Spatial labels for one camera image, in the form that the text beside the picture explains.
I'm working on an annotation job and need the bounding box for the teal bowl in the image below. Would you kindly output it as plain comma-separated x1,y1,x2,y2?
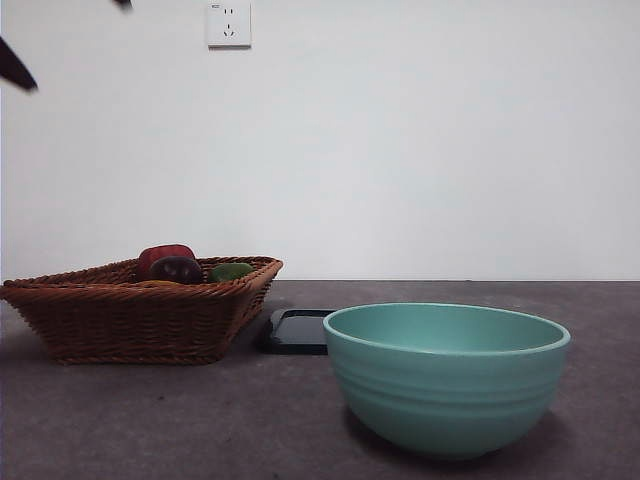
322,302,572,461

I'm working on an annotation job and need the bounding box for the red apple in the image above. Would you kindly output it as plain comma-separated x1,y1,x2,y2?
137,244,197,281

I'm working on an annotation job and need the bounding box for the dark red plum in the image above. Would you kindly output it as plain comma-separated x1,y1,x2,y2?
148,255,204,286

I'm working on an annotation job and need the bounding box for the brown wicker basket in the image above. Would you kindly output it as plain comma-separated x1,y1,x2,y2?
0,256,285,366

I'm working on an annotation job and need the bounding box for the green avocado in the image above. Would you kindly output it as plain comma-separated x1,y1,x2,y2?
207,262,256,285

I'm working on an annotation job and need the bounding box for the dark green tray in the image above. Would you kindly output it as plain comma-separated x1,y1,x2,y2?
256,308,342,357

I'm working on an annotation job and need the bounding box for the white wall socket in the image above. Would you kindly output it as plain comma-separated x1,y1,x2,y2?
207,0,253,51

